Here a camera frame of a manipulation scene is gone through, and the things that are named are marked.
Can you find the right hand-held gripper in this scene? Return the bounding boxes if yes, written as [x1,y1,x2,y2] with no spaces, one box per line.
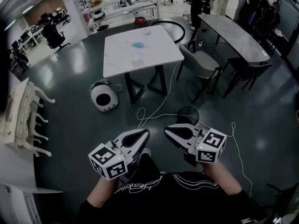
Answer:
[164,122,228,168]

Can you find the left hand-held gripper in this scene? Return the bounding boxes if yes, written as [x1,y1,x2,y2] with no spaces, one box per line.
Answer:
[88,128,150,181]

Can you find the black round waste bin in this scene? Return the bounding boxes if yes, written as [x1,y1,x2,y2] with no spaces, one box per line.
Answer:
[177,105,200,127]

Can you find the clear plastic bag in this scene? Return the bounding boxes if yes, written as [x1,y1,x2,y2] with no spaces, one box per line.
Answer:
[132,52,144,66]

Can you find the person's right forearm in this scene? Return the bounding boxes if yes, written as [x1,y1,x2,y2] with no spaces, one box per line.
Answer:
[202,160,242,197]

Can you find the person's left forearm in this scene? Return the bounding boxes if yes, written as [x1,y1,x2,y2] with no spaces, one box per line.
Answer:
[90,175,118,207]

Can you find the white marble square table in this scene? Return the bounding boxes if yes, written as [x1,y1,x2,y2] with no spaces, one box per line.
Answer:
[103,24,185,106]

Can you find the person's black trousers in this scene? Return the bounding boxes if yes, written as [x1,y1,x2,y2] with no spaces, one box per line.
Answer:
[127,153,164,176]

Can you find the person's black shirt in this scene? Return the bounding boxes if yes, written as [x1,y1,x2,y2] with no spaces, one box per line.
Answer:
[77,170,269,224]

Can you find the beige upholstered chair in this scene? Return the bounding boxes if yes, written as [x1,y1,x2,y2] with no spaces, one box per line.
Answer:
[176,42,222,104]

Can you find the dark upholstered chair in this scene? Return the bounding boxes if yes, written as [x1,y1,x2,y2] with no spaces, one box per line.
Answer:
[223,57,273,99]

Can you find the grey marble dining table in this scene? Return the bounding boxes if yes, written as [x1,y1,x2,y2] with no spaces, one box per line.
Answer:
[191,13,271,66]

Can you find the white ornate dresser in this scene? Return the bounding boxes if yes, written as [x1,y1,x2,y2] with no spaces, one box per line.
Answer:
[0,77,57,158]

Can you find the red vacuum cleaner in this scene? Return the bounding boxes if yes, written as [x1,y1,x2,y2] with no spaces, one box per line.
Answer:
[134,16,146,28]

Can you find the white shelving rack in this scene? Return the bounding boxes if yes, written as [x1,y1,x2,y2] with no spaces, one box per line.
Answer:
[72,0,162,34]

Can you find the black office chair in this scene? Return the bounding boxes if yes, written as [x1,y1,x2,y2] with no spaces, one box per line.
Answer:
[42,22,71,51]

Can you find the white cabinet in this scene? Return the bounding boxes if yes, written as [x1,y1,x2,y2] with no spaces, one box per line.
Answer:
[0,183,64,224]

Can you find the white power cable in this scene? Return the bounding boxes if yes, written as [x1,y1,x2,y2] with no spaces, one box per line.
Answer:
[136,61,253,197]

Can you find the black vacuum hose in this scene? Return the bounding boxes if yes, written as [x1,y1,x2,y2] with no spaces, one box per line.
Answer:
[151,20,186,44]

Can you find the black metal frame chair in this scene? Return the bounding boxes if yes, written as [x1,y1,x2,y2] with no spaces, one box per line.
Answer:
[267,182,299,219]

